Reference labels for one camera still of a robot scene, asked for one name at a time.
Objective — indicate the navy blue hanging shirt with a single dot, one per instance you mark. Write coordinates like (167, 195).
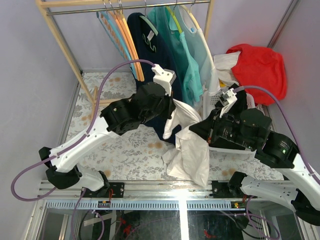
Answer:
(156, 51)

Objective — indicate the mint green hanger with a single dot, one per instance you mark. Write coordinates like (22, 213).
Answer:
(152, 27)

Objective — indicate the black clothes in basket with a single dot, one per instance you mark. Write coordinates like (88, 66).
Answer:
(240, 105)

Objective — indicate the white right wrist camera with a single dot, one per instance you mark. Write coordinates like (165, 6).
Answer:
(226, 99)

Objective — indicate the cream white hanger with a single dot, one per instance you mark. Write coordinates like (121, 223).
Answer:
(196, 42)

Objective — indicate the light blue hanging shirt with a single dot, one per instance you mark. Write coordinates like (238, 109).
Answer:
(212, 85)

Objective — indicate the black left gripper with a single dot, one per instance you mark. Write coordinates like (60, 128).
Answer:
(170, 105)

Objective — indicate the floral table cloth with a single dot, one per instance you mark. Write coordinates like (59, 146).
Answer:
(137, 155)

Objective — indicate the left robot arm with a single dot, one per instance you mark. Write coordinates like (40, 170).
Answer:
(152, 100)

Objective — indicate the teal hanging shirt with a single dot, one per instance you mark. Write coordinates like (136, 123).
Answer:
(187, 68)

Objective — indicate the white laundry basket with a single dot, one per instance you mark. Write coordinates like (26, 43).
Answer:
(209, 104)

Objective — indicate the orange plastic hanger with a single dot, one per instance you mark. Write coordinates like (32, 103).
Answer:
(133, 45)
(127, 42)

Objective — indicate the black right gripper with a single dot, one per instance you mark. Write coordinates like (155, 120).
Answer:
(208, 128)

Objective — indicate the white crumpled cloth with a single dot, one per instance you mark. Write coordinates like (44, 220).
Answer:
(224, 64)

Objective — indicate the blue plastic hanger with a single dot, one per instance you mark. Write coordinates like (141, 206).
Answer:
(119, 33)

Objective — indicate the white t shirt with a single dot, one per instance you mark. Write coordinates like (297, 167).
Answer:
(189, 159)

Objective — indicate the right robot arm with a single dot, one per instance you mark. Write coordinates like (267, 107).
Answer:
(251, 129)

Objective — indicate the aluminium mounting rail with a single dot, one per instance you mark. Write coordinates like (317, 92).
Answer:
(140, 189)

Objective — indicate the red cloth pile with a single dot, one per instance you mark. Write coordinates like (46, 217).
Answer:
(260, 66)

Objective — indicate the wooden clothes rack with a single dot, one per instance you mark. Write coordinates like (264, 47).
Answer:
(45, 7)

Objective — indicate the yellow green hanger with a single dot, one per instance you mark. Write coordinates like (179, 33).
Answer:
(174, 19)

